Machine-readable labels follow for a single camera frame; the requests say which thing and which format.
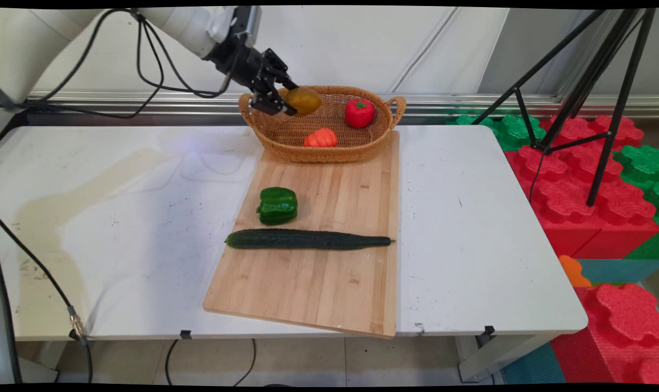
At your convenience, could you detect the wooden cutting board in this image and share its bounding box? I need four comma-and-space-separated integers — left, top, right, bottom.
202, 130, 401, 339

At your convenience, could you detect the red toy bell pepper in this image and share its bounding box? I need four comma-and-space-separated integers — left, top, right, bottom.
344, 99, 375, 129

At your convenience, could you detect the woven wicker basket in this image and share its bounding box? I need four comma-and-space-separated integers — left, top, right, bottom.
238, 85, 407, 164

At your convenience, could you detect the teal foam mat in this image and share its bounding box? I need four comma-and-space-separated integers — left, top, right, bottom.
501, 258, 659, 385

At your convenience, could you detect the green toy bell pepper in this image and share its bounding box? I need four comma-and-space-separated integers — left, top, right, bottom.
256, 187, 299, 226

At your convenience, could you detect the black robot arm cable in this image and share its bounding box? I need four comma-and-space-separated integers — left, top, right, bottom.
0, 8, 243, 143

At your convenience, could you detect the aluminium wall rail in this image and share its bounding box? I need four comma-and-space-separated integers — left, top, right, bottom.
27, 91, 659, 118

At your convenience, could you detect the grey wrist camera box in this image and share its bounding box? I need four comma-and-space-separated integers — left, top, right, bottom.
208, 7, 263, 46

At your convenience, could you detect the green foam block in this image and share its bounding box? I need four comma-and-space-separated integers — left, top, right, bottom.
446, 113, 547, 152
612, 144, 659, 225

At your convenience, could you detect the large red foam block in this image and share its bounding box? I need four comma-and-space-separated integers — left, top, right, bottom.
504, 115, 659, 260

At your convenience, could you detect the dark green cucumber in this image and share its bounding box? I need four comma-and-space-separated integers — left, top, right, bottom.
225, 228, 396, 251

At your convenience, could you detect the white table leg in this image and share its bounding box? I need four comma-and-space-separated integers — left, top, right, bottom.
453, 333, 554, 383

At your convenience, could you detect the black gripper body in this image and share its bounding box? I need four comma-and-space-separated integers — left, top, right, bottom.
204, 36, 276, 92

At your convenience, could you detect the orange foam piece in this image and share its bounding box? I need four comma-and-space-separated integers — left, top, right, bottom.
558, 255, 593, 288

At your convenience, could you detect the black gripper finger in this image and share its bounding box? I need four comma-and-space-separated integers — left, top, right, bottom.
261, 48, 300, 91
249, 87, 298, 117

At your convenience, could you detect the black cable under table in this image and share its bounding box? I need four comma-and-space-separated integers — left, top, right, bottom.
164, 339, 257, 387

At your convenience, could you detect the black cable with metal connector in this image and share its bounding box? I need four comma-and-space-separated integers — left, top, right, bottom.
0, 217, 94, 384

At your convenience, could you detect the orange toy bell pepper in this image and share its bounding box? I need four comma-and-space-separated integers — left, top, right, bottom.
304, 128, 339, 148

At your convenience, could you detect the black tripod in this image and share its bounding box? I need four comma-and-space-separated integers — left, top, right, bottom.
471, 8, 657, 207

